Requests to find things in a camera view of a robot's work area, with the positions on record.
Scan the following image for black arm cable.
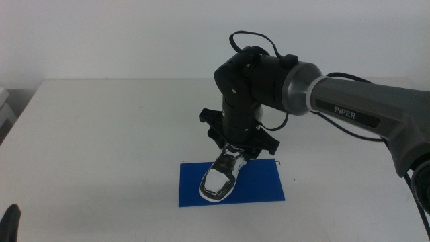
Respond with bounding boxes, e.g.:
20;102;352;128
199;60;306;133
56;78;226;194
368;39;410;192
228;30;430;236

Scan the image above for blue rectangular mat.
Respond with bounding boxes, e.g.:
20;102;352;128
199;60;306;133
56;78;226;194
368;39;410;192
178;158;286;208

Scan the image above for black and white sneaker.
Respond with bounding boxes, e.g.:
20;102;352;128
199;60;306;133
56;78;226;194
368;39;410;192
198;143;249;203

